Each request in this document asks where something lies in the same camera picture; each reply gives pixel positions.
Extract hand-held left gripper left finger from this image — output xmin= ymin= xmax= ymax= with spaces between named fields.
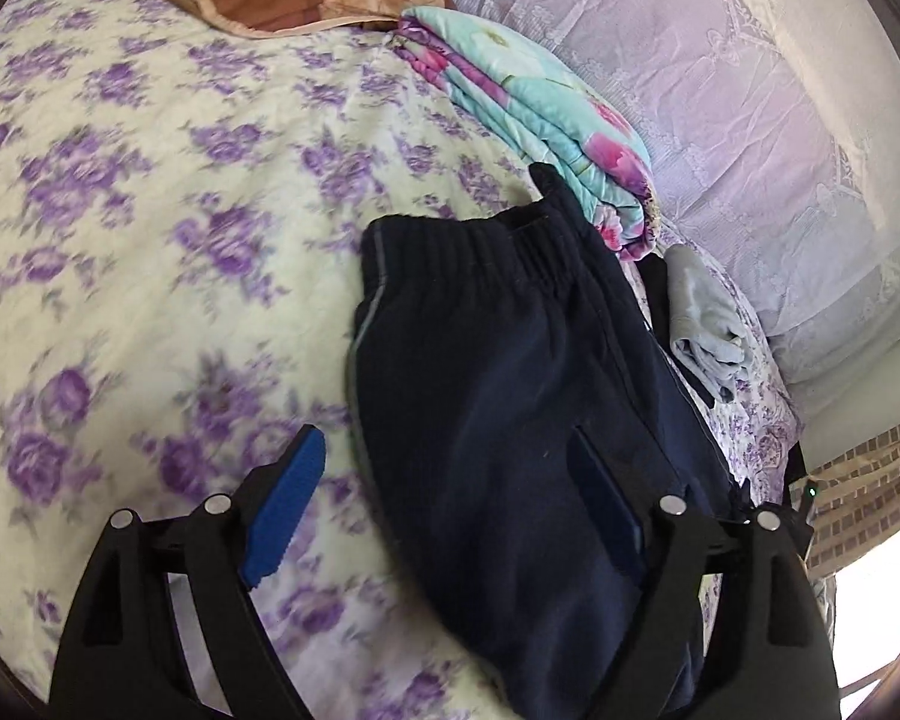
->
xmin=49 ymin=424 xmax=327 ymax=720

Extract folded teal floral blanket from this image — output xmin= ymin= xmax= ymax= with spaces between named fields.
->
xmin=390 ymin=6 xmax=657 ymax=263

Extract dark navy pants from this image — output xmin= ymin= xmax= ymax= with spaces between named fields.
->
xmin=345 ymin=161 xmax=755 ymax=720

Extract folded grey garment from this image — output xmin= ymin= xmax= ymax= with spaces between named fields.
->
xmin=664 ymin=246 xmax=751 ymax=398

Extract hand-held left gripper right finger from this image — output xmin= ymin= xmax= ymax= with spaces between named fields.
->
xmin=566 ymin=427 xmax=841 ymax=720

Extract lavender lace headboard cover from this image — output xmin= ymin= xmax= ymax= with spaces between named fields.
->
xmin=390 ymin=0 xmax=900 ymax=398

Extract purple floral bed sheet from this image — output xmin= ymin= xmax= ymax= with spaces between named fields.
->
xmin=0 ymin=0 xmax=807 ymax=720

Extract checked curtain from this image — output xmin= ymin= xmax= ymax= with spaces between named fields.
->
xmin=799 ymin=405 xmax=900 ymax=578

